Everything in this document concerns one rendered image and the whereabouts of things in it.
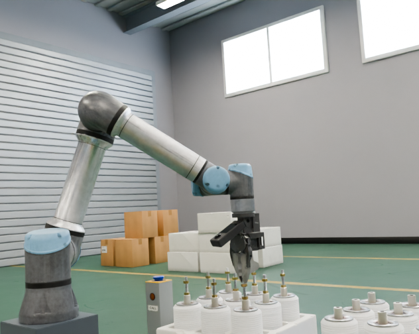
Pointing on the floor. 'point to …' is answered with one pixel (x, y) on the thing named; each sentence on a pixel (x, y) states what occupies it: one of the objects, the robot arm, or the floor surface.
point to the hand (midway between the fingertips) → (241, 279)
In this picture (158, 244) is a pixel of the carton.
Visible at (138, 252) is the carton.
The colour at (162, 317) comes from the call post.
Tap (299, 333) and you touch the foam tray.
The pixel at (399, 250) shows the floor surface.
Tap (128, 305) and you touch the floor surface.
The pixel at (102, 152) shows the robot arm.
